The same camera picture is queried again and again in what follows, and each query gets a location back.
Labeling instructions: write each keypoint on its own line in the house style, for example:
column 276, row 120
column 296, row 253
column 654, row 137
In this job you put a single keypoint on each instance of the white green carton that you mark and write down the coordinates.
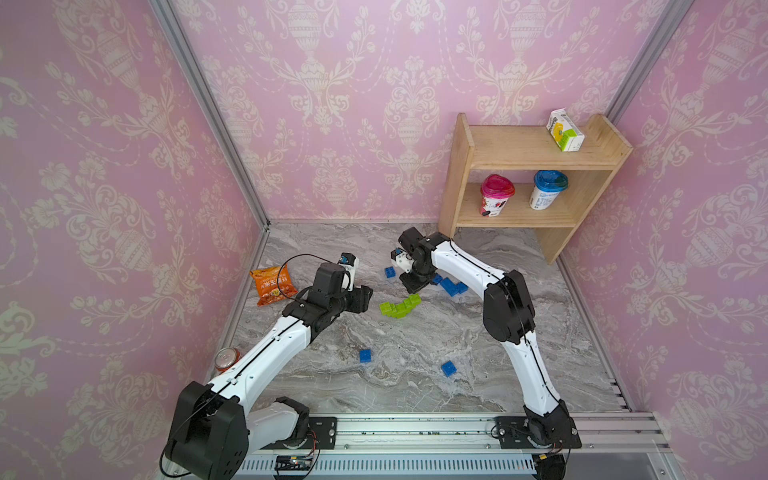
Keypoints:
column 565, row 133

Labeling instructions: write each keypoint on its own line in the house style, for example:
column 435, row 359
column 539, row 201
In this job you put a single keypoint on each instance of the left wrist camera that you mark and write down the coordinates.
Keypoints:
column 350, row 263

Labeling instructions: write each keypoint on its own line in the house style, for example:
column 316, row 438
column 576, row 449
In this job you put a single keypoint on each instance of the green 2x2 lego brick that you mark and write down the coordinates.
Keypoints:
column 412, row 301
column 387, row 308

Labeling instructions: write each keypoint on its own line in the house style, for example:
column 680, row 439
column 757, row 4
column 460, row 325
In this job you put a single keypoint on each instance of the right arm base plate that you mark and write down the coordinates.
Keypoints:
column 520, row 432

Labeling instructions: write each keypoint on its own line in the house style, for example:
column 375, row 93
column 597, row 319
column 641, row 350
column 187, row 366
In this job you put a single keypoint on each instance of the blue lego brick assembly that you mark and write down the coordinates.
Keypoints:
column 451, row 288

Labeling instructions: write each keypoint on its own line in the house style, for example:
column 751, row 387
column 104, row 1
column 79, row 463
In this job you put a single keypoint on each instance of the red soda can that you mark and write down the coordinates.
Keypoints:
column 226, row 358

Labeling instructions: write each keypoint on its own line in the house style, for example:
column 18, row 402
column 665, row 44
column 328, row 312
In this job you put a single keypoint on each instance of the pink lid yogurt cup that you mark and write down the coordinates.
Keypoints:
column 496, row 191

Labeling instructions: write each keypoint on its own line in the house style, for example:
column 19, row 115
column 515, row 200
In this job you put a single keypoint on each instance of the blue 2x2 lego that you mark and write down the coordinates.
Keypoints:
column 365, row 356
column 449, row 369

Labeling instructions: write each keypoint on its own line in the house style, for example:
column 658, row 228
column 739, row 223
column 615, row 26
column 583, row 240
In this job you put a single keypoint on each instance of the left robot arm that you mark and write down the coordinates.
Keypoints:
column 215, row 426

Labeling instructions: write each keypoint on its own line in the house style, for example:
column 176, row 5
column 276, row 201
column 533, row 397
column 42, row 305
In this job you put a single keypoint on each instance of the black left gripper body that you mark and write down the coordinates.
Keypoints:
column 356, row 300

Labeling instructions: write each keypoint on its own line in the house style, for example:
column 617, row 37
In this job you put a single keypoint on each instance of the blue lid yogurt cup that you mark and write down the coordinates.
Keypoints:
column 548, row 185

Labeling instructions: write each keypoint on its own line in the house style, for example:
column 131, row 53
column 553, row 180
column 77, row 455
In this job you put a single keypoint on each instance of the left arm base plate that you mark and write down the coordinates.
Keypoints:
column 320, row 434

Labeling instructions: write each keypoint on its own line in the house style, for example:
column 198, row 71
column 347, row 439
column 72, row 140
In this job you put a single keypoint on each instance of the orange snack bag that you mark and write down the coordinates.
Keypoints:
column 273, row 284

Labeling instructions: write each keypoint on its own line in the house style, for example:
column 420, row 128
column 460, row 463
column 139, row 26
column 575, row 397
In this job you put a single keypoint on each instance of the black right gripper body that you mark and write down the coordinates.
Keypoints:
column 416, row 278

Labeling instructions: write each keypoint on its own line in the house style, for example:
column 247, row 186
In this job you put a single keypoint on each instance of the aluminium front rail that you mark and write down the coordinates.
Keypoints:
column 459, row 446

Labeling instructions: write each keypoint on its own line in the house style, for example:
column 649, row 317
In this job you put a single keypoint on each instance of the blue 2x2 lego front left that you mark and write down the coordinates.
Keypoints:
column 365, row 356

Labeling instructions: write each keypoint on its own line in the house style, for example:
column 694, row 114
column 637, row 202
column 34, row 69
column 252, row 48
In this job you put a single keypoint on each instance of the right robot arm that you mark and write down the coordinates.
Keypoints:
column 508, row 316

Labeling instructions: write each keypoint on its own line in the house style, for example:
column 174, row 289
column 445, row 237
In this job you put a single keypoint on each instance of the blue 2x2 lego front right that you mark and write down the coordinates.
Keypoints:
column 449, row 369

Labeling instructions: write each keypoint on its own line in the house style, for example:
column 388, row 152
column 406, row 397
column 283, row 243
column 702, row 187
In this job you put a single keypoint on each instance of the wooden shelf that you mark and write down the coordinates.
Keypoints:
column 518, row 152

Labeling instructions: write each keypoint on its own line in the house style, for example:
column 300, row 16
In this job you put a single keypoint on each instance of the green 2x4 lego brick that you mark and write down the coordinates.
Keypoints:
column 400, row 311

